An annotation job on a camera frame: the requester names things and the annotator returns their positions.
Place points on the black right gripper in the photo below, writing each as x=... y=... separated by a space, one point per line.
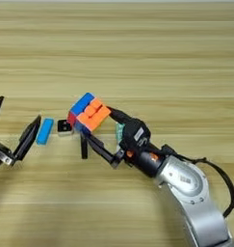
x=145 y=160

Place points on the colourful puzzle cube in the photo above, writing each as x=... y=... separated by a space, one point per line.
x=89 y=112

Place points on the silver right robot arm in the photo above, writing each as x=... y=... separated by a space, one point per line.
x=198 y=205

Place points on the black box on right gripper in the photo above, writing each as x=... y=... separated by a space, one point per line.
x=137 y=133

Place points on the blue eraser block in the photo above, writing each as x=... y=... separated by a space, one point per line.
x=45 y=131

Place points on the small black white cube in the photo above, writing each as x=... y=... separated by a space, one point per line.
x=64 y=126

